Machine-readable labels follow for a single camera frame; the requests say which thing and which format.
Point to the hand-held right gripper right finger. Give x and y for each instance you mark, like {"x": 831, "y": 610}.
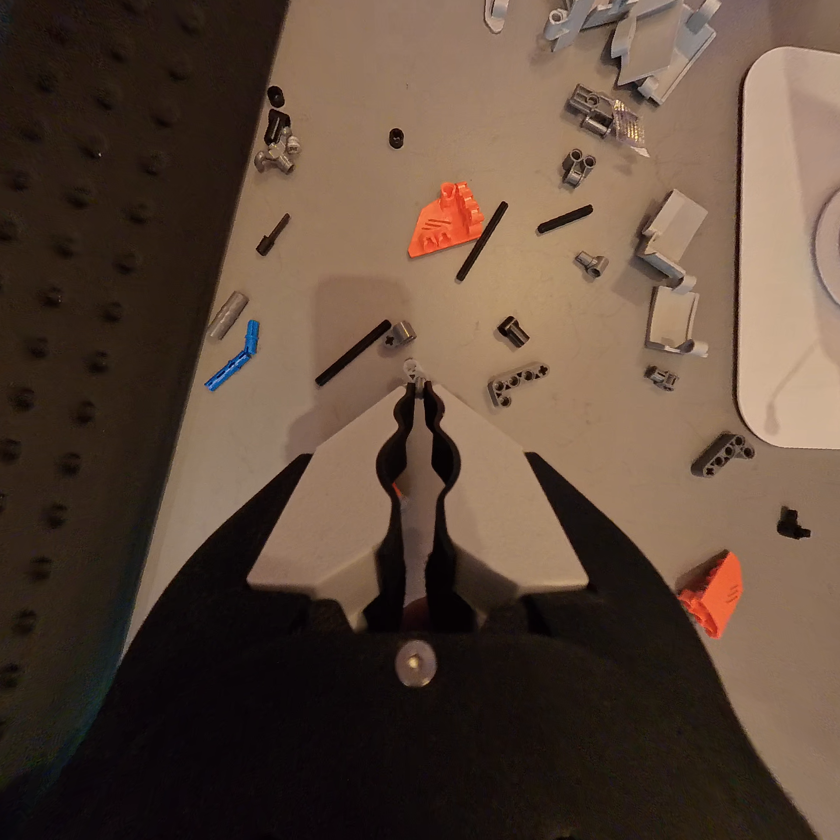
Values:
{"x": 512, "y": 525}

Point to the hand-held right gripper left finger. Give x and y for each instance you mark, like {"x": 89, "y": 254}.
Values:
{"x": 321, "y": 525}

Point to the small light grey link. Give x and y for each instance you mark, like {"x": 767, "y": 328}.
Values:
{"x": 412, "y": 369}

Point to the black elbow piece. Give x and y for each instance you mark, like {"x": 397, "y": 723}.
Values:
{"x": 277, "y": 124}

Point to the grey angled beam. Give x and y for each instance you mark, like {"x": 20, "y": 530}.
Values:
{"x": 517, "y": 387}

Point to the long black axle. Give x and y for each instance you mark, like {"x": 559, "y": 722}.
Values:
{"x": 352, "y": 352}

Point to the blue angled pin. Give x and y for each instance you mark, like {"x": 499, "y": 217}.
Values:
{"x": 233, "y": 358}

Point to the black pin connector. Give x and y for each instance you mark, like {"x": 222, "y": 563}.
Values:
{"x": 513, "y": 331}

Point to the grey axle connector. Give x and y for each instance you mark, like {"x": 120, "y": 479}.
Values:
{"x": 401, "y": 333}

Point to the small dark grey connector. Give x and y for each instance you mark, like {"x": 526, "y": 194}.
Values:
{"x": 661, "y": 377}

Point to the small orange wedge panel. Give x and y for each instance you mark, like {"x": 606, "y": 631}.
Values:
{"x": 712, "y": 594}

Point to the dark grey short beam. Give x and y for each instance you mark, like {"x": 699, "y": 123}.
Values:
{"x": 722, "y": 454}

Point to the silver tube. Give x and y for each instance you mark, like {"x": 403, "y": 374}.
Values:
{"x": 228, "y": 315}

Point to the light grey curved panel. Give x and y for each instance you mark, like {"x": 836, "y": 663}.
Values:
{"x": 676, "y": 321}

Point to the grey pin connector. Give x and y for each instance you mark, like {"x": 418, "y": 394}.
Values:
{"x": 592, "y": 262}

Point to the small black angled piece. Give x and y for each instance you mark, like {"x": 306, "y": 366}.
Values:
{"x": 793, "y": 523}

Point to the black axle pin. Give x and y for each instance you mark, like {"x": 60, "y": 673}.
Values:
{"x": 272, "y": 234}

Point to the short black axle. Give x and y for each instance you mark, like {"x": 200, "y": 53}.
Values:
{"x": 564, "y": 218}

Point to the large orange wedge panel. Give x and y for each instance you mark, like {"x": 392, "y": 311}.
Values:
{"x": 446, "y": 220}

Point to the light grey box panel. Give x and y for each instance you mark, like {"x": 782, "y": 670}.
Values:
{"x": 669, "y": 236}

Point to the dark grey double connector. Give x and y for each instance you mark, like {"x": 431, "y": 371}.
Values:
{"x": 577, "y": 167}

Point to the silver branched connector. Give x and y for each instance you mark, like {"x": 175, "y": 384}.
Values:
{"x": 279, "y": 159}

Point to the black bush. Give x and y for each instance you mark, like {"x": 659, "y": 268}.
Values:
{"x": 396, "y": 138}

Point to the small clear plastic bag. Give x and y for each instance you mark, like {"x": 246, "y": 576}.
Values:
{"x": 627, "y": 124}

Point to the dark grey pin joiner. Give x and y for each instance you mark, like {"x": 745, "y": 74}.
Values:
{"x": 590, "y": 108}

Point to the pile of light grey panels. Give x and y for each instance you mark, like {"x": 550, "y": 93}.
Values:
{"x": 649, "y": 46}

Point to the narrow light grey panel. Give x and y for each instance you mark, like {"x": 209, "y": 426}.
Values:
{"x": 497, "y": 13}

